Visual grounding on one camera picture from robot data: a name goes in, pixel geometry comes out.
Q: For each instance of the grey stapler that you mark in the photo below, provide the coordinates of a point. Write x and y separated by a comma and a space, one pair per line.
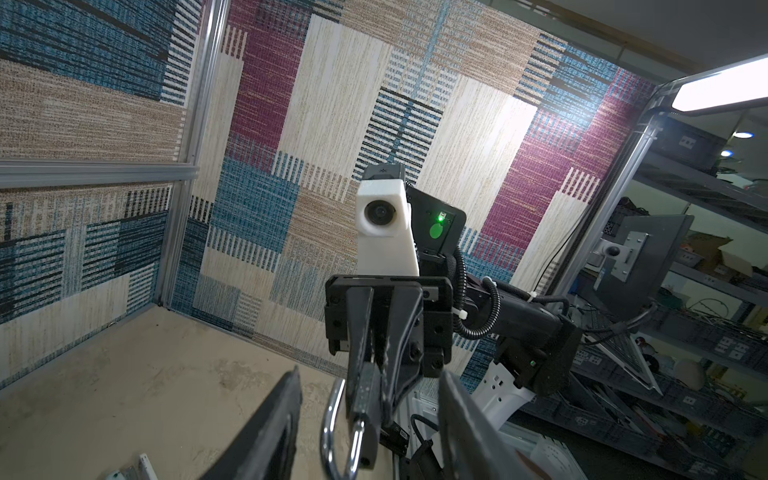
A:
142, 469

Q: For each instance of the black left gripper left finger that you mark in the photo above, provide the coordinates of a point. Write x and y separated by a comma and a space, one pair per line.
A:
265, 447

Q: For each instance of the ceiling light panel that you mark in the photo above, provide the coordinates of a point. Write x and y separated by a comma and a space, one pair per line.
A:
738, 84

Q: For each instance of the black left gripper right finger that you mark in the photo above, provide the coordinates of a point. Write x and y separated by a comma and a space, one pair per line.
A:
471, 448

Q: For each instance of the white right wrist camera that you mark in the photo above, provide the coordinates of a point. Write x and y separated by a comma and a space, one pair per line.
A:
385, 242

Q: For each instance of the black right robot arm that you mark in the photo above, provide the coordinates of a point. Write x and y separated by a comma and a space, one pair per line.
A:
535, 347

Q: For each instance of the small black padlock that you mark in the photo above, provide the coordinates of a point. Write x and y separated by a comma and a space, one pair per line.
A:
354, 420

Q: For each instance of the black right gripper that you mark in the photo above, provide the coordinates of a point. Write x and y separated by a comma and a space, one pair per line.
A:
401, 324

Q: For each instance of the computer monitor on stand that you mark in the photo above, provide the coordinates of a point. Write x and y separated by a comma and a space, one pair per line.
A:
648, 246

